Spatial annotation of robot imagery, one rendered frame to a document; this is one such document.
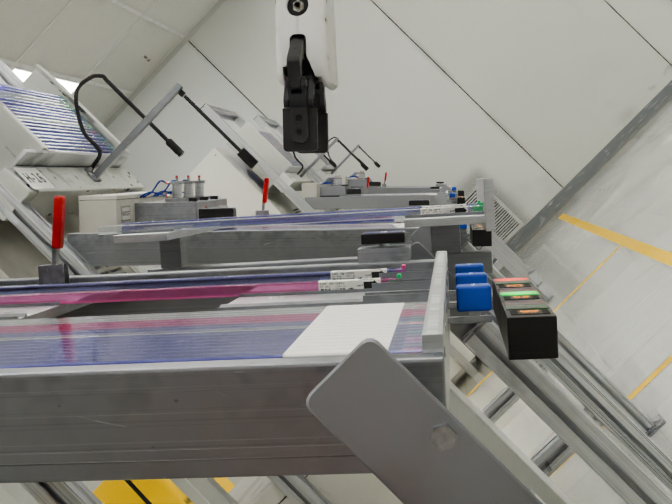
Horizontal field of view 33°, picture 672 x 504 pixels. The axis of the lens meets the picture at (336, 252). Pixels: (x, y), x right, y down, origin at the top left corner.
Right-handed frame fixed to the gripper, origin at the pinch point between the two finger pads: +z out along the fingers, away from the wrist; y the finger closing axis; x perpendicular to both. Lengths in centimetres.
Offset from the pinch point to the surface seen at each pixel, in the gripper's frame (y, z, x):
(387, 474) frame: -53, 18, -10
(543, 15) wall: 760, -114, -86
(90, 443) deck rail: -49, 18, 6
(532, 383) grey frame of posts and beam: 22.1, 27.8, -22.8
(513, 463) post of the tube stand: 45, 43, -22
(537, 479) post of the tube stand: 45, 45, -25
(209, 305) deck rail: 19.1, 17.9, 14.2
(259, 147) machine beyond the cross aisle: 462, -12, 82
